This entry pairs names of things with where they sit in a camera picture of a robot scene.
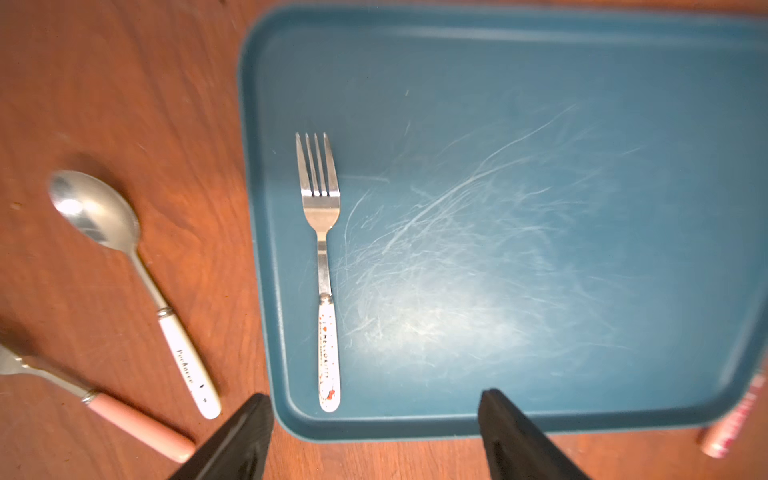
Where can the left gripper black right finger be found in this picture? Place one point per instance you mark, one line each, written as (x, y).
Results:
(515, 447)

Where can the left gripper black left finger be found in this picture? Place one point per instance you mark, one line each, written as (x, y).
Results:
(238, 449)

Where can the fork with plain pink handle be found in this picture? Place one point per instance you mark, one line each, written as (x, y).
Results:
(147, 430)

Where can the spoon with strawberry pink handle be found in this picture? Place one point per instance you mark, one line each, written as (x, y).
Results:
(716, 440)

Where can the fork with Hello Kitty handle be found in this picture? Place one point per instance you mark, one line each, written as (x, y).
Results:
(320, 197)

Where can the spoon with white Pochacco handle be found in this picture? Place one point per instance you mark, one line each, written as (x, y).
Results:
(102, 215)

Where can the teal plastic tray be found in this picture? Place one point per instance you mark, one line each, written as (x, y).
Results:
(567, 206)

